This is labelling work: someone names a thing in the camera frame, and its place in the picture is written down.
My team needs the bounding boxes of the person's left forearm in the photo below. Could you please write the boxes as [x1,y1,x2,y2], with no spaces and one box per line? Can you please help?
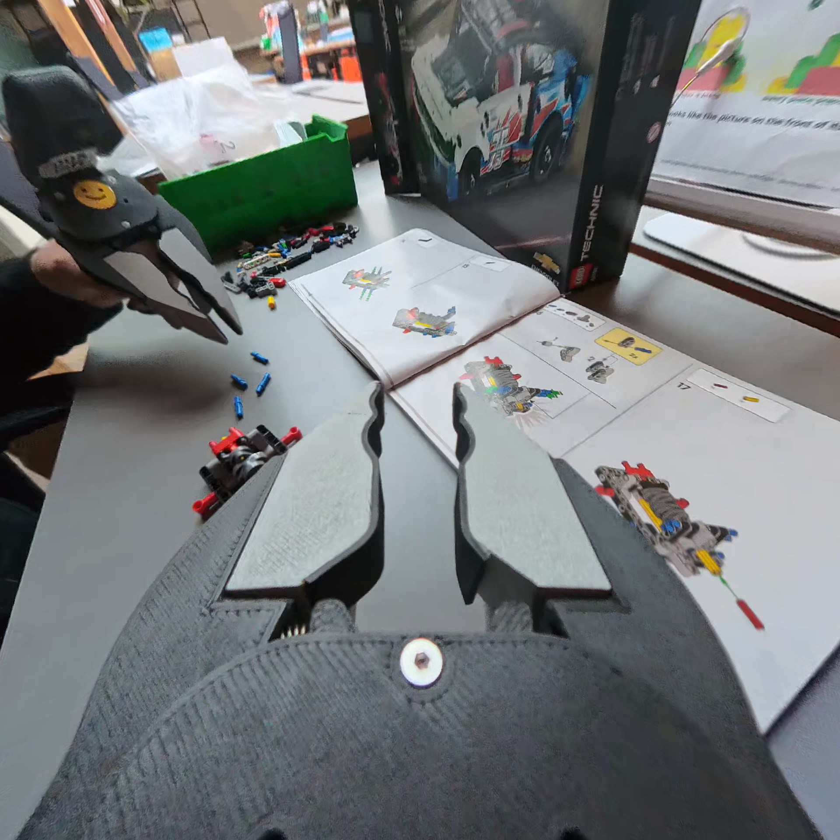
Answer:
[0,256,124,417]

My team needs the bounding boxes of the white monitor stand base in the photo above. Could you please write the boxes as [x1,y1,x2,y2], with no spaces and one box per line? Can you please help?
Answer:
[643,212,840,315]

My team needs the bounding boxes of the pile of lego pieces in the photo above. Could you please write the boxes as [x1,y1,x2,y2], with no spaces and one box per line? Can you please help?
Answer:
[222,222,361,311]

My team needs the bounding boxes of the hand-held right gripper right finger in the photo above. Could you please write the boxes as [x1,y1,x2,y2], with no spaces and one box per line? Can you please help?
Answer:
[453,382,614,606]

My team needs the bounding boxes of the black frame lego model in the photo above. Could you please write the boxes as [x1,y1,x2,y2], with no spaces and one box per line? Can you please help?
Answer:
[192,425,304,513]

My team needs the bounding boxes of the person's left hand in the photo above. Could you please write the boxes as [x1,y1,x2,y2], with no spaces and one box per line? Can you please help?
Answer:
[28,238,148,312]

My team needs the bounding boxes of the green object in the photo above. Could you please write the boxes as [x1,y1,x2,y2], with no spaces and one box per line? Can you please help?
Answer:
[157,115,358,258]

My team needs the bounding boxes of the lego instruction booklet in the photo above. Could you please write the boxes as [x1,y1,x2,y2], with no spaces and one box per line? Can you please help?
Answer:
[289,228,840,735]

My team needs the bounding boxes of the crumpled clear plastic bags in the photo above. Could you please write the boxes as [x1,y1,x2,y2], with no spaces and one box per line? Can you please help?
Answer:
[112,62,309,181]

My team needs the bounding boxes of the white poster with brick pictures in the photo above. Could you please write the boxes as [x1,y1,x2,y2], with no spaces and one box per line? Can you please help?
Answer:
[653,0,840,210]

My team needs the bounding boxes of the black lego set box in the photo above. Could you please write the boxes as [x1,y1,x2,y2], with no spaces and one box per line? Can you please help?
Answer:
[348,0,703,293]

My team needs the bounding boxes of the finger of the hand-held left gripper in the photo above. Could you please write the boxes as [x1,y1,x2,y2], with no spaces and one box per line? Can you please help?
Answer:
[104,239,229,347]
[157,225,245,337]

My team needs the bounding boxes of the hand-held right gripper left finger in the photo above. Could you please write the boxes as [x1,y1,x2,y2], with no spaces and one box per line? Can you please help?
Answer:
[223,381,386,611]

